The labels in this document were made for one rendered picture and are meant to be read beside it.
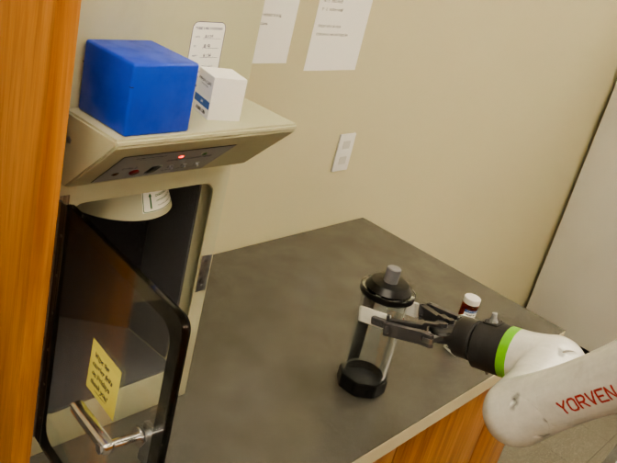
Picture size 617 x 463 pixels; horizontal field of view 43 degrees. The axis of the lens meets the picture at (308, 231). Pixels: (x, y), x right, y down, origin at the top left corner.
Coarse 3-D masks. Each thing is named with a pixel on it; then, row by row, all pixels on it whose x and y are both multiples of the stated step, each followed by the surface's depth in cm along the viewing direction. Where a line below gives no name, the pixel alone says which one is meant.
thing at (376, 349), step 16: (368, 288) 149; (368, 304) 150; (352, 336) 155; (368, 336) 151; (384, 336) 151; (352, 352) 155; (368, 352) 152; (384, 352) 152; (352, 368) 155; (368, 368) 154; (384, 368) 155; (368, 384) 155
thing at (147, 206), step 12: (156, 192) 121; (168, 192) 125; (84, 204) 117; (96, 204) 116; (108, 204) 116; (120, 204) 117; (132, 204) 118; (144, 204) 119; (156, 204) 121; (168, 204) 124; (96, 216) 116; (108, 216) 116; (120, 216) 117; (132, 216) 118; (144, 216) 119; (156, 216) 121
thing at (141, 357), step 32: (64, 256) 103; (96, 256) 97; (64, 288) 105; (96, 288) 97; (128, 288) 91; (64, 320) 106; (96, 320) 98; (128, 320) 92; (160, 320) 87; (64, 352) 107; (128, 352) 93; (160, 352) 87; (64, 384) 108; (128, 384) 94; (160, 384) 88; (64, 416) 109; (96, 416) 101; (128, 416) 95; (160, 416) 89; (64, 448) 110; (128, 448) 96; (160, 448) 90
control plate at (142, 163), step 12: (132, 156) 98; (144, 156) 99; (156, 156) 101; (168, 156) 103; (192, 156) 108; (204, 156) 110; (216, 156) 113; (120, 168) 101; (132, 168) 103; (144, 168) 105; (168, 168) 110; (180, 168) 112; (192, 168) 115; (96, 180) 102
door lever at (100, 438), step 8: (72, 408) 95; (80, 408) 94; (80, 416) 93; (88, 416) 93; (80, 424) 93; (88, 424) 92; (96, 424) 92; (88, 432) 92; (96, 432) 91; (104, 432) 91; (136, 432) 93; (96, 440) 90; (104, 440) 90; (112, 440) 91; (120, 440) 91; (128, 440) 92; (136, 440) 92; (96, 448) 90; (104, 448) 89; (112, 448) 90
